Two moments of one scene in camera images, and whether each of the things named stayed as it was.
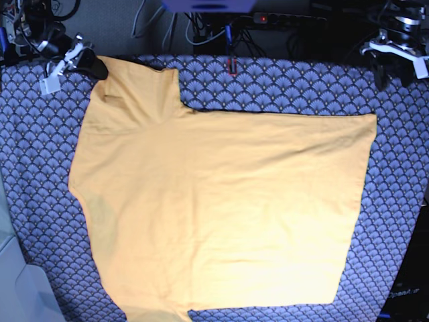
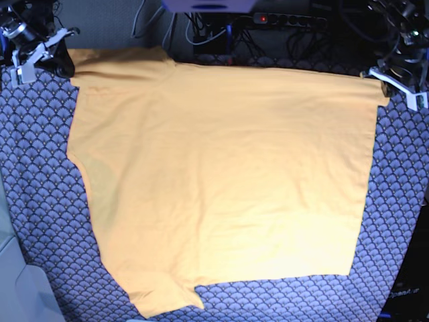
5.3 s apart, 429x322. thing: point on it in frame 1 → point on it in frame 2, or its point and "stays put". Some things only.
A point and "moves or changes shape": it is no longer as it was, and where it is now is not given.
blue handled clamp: x=228 y=38 stays put
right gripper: x=407 y=74 → x=417 y=99
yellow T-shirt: x=198 y=209 moves or changes shape
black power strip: x=285 y=19 stays put
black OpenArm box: x=408 y=299 stays put
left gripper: x=88 y=63 → x=26 y=72
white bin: x=26 y=294 stays put
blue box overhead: x=210 y=6 stays put
